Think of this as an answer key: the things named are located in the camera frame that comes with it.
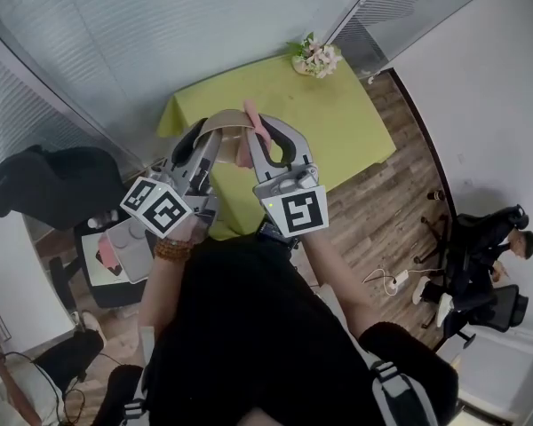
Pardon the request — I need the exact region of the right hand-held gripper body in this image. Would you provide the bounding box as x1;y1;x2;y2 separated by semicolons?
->
252;162;330;240

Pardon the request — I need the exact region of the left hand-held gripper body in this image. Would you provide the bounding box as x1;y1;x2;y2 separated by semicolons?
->
120;157;220;240

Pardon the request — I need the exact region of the tan bowl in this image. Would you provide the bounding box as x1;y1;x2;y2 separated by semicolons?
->
201;108;255;166

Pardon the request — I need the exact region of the pink cloth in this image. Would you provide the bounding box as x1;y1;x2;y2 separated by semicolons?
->
236;99;282;169

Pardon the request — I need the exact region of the person's right forearm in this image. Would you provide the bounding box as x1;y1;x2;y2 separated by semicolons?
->
298;232;375;342

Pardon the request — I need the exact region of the person's left forearm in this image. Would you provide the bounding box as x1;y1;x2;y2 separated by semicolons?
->
137;217;211;330

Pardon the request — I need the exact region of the table with green tablecloth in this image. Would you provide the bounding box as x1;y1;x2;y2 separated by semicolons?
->
155;52;399;241

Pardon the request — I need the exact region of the white plastic tray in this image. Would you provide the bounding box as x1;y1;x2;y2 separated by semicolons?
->
105;218;155;285

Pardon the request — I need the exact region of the pink flower bouquet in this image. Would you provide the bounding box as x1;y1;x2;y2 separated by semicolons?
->
285;31;344;80

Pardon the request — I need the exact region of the white flat box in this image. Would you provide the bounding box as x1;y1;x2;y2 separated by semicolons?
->
80;232;131;288

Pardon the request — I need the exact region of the black side table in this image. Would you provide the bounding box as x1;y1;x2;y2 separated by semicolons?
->
74;220;157;310

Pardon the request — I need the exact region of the black padded armchair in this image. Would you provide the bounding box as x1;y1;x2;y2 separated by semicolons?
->
0;144;131;233

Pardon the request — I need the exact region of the white power strip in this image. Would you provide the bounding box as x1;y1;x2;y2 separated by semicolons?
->
384;269;410;296

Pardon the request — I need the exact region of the person's black clothing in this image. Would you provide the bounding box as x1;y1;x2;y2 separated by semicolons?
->
91;236;459;426

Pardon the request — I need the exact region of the black office chair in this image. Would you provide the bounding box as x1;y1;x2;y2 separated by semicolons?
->
419;205;530;283
420;283;530;355

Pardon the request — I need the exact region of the brown bead bracelet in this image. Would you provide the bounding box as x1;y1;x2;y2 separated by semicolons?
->
154;237;195;264

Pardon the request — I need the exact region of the white cable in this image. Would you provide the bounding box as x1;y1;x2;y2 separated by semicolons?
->
362;267;399;300

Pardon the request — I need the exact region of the grey harness strap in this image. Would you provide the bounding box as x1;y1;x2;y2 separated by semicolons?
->
370;360;440;426

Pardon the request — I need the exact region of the black cable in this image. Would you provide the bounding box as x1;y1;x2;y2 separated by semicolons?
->
0;350;88;422

